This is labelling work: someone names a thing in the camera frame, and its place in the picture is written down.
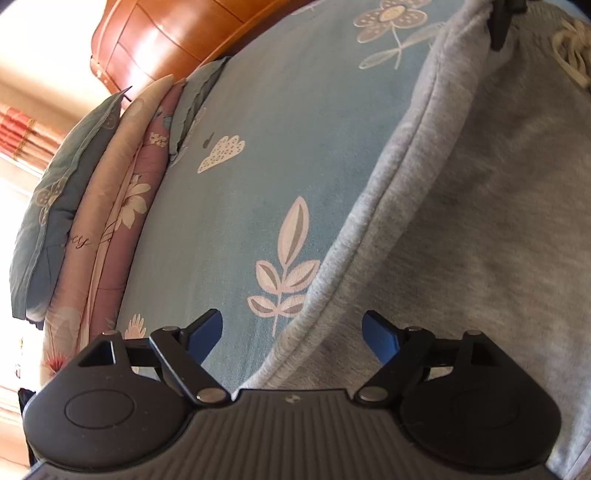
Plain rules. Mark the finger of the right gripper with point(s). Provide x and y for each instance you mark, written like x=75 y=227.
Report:
x=500 y=20

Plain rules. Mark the orange wooden headboard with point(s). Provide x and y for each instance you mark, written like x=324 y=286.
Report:
x=139 y=41

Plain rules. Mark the blue floral bed sheet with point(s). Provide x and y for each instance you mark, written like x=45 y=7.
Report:
x=270 y=169

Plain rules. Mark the grey sweatpants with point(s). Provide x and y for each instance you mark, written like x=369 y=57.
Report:
x=476 y=217

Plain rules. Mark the pink floral folded quilt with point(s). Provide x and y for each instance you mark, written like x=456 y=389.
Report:
x=67 y=318

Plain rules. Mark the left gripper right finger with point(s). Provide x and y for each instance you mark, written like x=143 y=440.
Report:
x=402 y=354

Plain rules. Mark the right striped curtain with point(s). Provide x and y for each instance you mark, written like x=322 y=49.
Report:
x=26 y=142

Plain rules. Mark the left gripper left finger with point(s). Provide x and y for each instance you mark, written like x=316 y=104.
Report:
x=181 y=351

